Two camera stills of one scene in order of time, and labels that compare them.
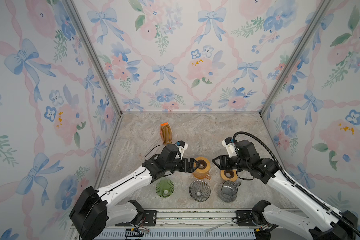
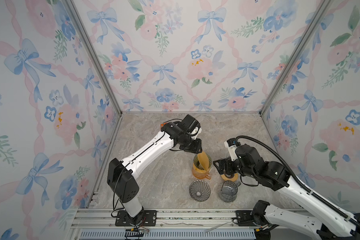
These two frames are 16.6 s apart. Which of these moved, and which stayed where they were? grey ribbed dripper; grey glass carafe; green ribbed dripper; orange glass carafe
Moved: green ribbed dripper
Stayed: orange glass carafe; grey ribbed dripper; grey glass carafe
